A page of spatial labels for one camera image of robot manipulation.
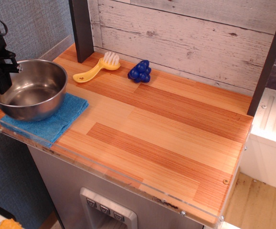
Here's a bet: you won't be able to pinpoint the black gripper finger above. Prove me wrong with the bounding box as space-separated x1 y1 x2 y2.
0 61 22 94

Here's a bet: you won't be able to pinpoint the stainless steel bowl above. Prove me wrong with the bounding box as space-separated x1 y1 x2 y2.
0 59 68 122

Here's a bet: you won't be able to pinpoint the blue cloth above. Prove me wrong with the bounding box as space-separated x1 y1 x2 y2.
0 93 89 147

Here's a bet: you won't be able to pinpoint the yellow dish brush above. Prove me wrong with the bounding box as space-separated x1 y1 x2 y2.
73 52 120 83

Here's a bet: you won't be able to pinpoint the blue toy grapes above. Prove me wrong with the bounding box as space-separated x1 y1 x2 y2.
127 60 152 83

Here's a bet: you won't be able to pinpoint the yellow object bottom left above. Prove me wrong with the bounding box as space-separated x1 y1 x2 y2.
0 219 22 229

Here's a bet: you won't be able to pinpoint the grey toy fridge cabinet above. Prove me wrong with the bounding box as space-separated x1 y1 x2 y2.
28 146 203 229

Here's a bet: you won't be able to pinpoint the clear acrylic edge guard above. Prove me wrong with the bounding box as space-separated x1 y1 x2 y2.
0 124 224 229

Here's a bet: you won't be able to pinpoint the white toy sink unit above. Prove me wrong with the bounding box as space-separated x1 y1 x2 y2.
240 88 276 187

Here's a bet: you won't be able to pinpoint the dark grey left post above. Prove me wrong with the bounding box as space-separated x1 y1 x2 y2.
69 0 94 63

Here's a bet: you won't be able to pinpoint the dark grey post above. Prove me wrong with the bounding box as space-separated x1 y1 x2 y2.
247 32 276 116
69 0 94 63

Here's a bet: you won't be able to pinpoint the dark grey right post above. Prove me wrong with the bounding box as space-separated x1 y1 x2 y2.
247 32 276 116

